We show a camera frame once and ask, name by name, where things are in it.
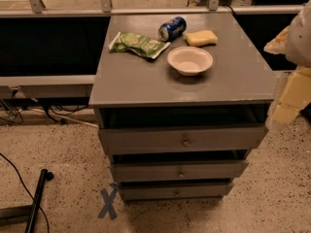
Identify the black metal stand base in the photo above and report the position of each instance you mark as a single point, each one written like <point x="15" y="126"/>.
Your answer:
<point x="27" y="213"/>

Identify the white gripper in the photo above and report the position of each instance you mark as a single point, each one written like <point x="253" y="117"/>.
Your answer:
<point x="299" y="44"/>

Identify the blue tape cross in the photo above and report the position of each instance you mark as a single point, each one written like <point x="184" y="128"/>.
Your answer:
<point x="108" y="199"/>

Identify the grey top drawer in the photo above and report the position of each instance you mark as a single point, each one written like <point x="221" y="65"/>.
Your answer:
<point x="180" y="139"/>

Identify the grey drawer cabinet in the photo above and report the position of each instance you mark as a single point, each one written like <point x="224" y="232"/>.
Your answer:
<point x="161" y="109"/>

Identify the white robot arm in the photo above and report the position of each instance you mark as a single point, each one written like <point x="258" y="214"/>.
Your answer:
<point x="298" y="51"/>

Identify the blue soda can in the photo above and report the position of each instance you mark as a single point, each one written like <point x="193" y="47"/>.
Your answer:
<point x="172" y="29"/>

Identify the grey bottom drawer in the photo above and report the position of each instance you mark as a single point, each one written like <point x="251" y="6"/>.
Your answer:
<point x="175" y="191"/>

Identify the grey drawer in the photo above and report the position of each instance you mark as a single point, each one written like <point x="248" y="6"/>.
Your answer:
<point x="180" y="139"/>
<point x="178" y="171"/>
<point x="175" y="191"/>

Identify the green chip bag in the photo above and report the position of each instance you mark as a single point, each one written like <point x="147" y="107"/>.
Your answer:
<point x="141" y="45"/>

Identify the white bowl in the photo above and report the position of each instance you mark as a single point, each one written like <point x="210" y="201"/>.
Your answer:
<point x="190" y="61"/>

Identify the metal railing frame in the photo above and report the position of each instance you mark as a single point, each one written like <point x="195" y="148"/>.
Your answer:
<point x="128" y="15"/>

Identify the yellow sponge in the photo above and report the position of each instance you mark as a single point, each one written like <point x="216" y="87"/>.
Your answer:
<point x="201" y="38"/>

